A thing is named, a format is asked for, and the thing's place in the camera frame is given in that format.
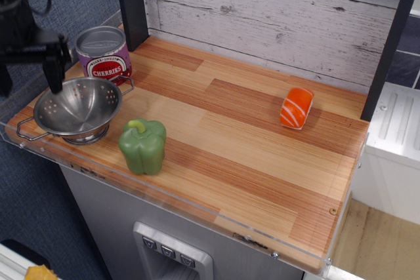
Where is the silver metal colander bowl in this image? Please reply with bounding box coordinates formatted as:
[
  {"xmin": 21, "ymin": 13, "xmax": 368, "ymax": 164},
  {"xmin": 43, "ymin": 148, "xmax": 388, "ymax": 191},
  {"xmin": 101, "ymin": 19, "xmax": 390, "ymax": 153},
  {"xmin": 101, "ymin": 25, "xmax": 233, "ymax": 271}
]
[{"xmin": 16, "ymin": 75, "xmax": 135, "ymax": 145}]

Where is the dark right shelf post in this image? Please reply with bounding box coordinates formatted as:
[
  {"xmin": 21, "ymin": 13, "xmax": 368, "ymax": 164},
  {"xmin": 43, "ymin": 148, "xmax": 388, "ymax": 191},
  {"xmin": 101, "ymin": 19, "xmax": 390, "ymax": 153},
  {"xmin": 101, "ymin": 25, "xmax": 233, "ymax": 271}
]
[{"xmin": 360, "ymin": 0, "xmax": 415, "ymax": 122}]

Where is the white toy sink counter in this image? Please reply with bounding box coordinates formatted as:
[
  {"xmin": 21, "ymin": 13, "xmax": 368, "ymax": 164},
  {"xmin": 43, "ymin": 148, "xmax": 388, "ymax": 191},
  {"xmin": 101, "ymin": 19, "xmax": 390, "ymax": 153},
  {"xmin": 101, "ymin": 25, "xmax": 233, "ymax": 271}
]
[{"xmin": 350, "ymin": 83, "xmax": 419, "ymax": 224}]

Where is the grey toy fridge cabinet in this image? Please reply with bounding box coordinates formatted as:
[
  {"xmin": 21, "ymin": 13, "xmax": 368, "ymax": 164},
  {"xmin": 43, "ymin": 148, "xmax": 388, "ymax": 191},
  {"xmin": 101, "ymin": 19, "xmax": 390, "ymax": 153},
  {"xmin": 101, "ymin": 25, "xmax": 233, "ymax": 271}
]
[{"xmin": 62, "ymin": 167, "xmax": 304, "ymax": 279}]

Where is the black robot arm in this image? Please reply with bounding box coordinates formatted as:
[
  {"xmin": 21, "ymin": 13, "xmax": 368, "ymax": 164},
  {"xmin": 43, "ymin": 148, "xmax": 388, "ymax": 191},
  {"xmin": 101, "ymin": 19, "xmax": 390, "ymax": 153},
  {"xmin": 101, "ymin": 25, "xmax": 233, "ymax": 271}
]
[{"xmin": 1, "ymin": 0, "xmax": 72, "ymax": 96}]

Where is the cherries toy can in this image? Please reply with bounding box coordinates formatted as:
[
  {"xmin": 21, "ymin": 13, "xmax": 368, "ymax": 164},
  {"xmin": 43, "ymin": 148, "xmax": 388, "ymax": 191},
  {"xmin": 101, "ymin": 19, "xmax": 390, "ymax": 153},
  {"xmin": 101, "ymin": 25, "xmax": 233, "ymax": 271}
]
[{"xmin": 74, "ymin": 26, "xmax": 132, "ymax": 85}]

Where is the yellow black object bottom left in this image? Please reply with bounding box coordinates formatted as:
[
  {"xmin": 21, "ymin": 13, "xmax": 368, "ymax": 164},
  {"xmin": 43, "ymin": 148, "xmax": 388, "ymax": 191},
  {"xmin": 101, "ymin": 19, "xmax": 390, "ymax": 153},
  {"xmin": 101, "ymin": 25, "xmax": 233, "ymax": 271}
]
[{"xmin": 1, "ymin": 239, "xmax": 60, "ymax": 280}]

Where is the orange salmon sushi toy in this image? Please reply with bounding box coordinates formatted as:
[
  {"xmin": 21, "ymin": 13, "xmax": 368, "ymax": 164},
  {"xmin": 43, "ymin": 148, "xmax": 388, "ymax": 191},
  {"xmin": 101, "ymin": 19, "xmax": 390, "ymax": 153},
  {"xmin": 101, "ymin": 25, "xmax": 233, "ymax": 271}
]
[{"xmin": 280, "ymin": 87, "xmax": 314, "ymax": 130}]

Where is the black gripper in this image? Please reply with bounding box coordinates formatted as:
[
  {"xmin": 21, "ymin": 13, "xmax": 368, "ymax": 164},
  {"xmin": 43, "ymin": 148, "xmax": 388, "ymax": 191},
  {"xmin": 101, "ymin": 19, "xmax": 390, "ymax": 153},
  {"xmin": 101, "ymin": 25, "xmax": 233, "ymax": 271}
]
[{"xmin": 0, "ymin": 1, "xmax": 72, "ymax": 97}]

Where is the green toy bell pepper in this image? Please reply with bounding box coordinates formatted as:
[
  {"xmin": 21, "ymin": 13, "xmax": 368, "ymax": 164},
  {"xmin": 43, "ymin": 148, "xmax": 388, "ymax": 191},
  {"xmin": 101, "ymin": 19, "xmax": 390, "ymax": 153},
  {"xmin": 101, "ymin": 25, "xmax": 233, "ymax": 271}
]
[{"xmin": 119, "ymin": 118, "xmax": 167, "ymax": 175}]

